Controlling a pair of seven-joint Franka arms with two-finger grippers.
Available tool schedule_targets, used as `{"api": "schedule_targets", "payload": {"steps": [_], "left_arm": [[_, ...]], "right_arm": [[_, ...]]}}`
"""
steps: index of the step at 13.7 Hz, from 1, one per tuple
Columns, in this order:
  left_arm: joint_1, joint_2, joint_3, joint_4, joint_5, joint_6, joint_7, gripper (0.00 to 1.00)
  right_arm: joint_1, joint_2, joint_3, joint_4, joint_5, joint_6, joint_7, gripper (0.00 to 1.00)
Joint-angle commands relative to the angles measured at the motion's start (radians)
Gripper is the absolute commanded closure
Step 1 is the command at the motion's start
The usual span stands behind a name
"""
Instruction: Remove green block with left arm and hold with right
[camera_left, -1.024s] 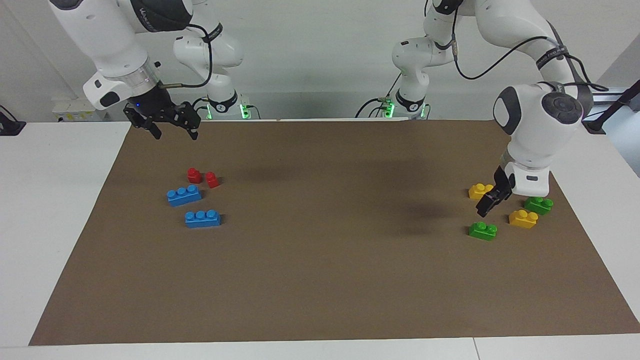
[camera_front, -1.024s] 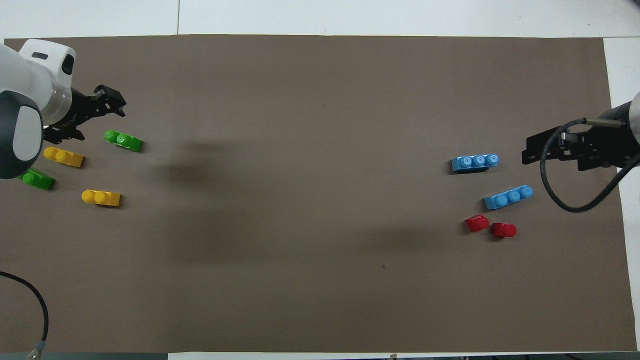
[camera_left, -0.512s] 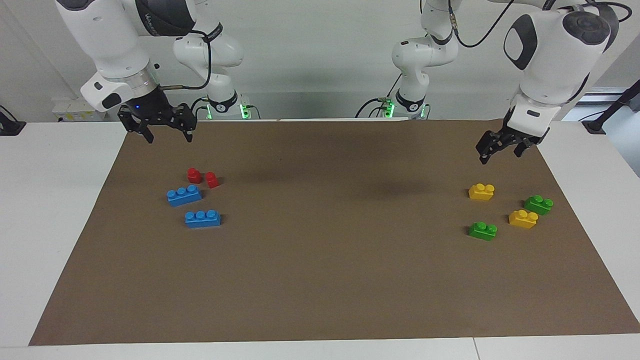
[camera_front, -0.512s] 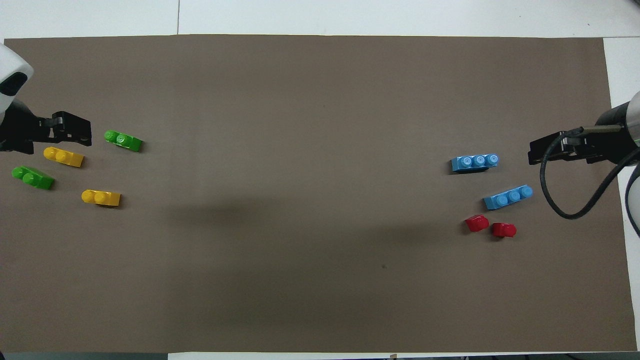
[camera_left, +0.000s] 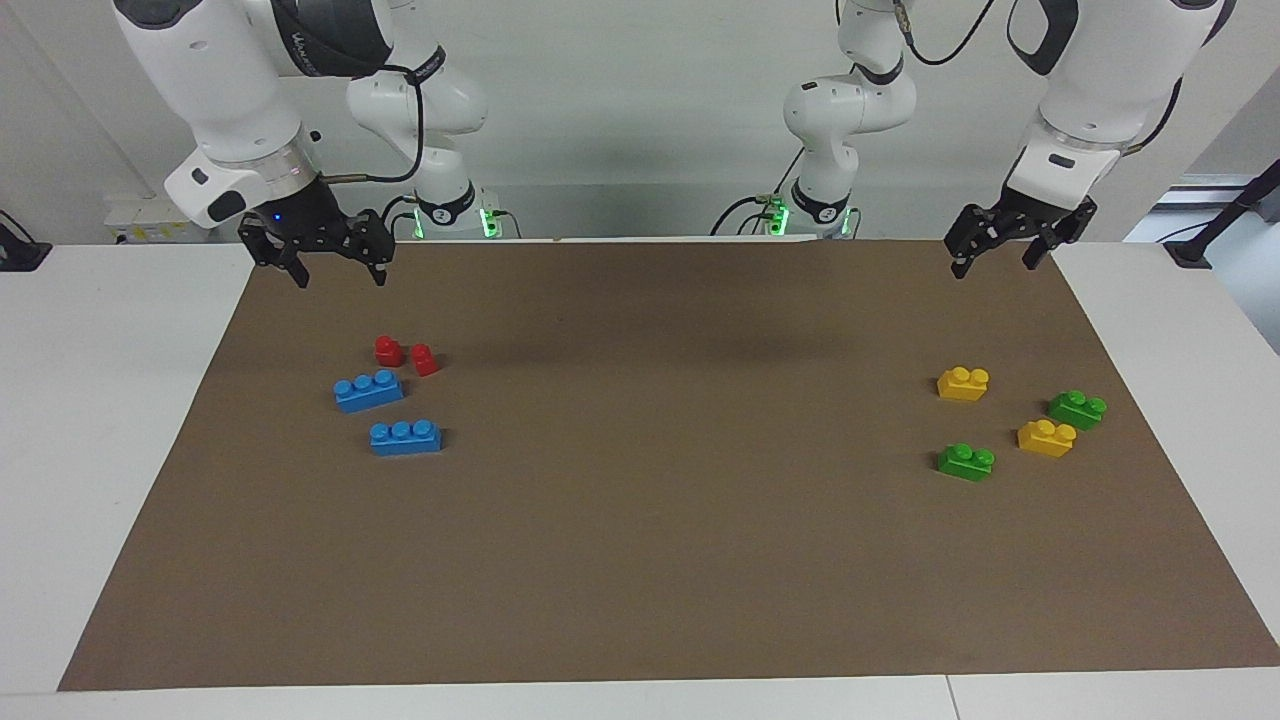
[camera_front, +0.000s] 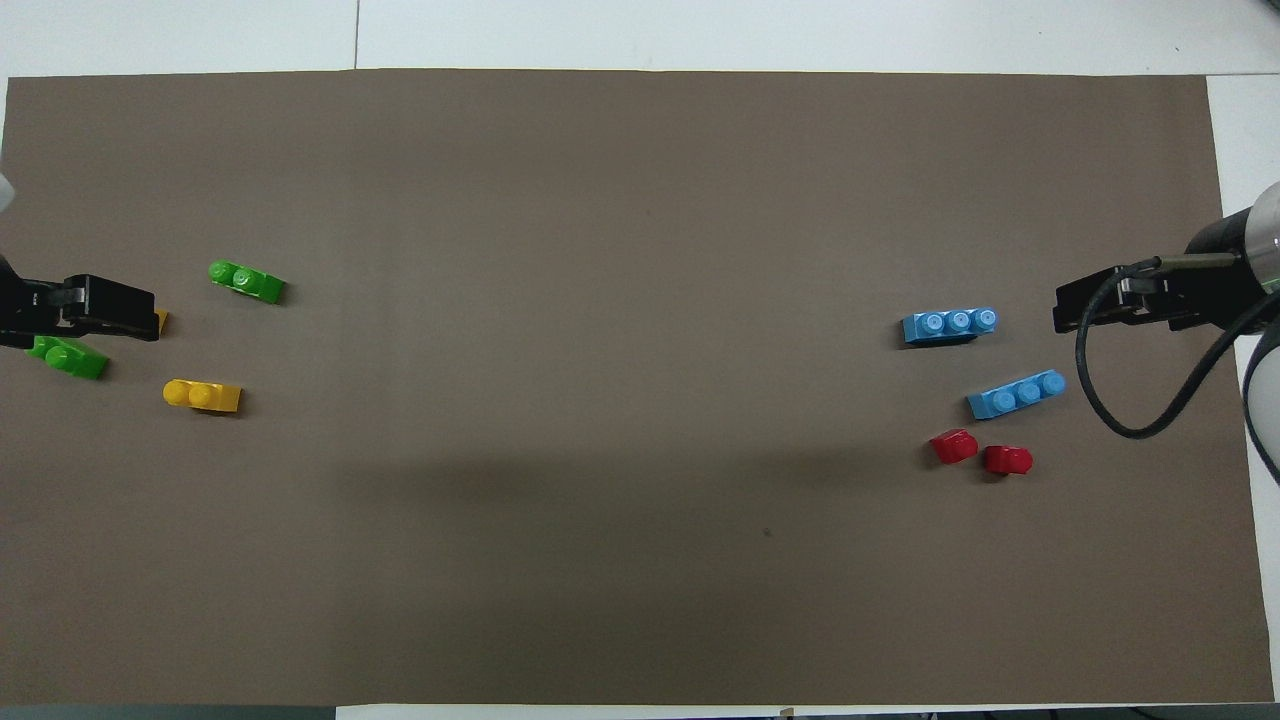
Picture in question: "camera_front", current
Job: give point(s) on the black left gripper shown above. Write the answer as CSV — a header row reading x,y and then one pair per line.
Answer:
x,y
25,310

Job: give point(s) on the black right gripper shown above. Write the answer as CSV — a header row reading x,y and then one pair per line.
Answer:
x,y
1210,290

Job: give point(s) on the green two-stud toy block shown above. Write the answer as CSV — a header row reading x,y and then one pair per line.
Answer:
x,y
68,358
247,281

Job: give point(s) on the blue three-stud toy block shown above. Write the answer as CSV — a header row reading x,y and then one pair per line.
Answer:
x,y
1016,394
948,326

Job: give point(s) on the red one-stud toy block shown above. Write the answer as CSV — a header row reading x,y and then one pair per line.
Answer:
x,y
955,446
1008,460

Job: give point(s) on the brown paper table mat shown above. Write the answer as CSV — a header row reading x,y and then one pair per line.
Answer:
x,y
640,200

